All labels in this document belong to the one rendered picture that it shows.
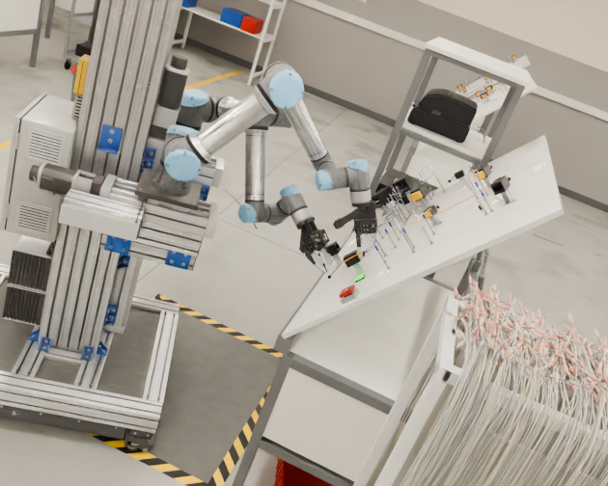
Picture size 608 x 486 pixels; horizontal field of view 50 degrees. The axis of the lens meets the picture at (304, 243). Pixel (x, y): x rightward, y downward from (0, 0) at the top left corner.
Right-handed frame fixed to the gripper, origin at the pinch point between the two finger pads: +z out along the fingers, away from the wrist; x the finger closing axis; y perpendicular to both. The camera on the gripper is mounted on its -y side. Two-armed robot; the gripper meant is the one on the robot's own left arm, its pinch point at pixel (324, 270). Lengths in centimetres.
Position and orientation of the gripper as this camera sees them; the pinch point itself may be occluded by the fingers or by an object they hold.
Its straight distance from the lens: 247.1
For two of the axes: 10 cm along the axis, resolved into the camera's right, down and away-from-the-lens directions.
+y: 3.7, -3.6, -8.5
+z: 4.3, 8.8, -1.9
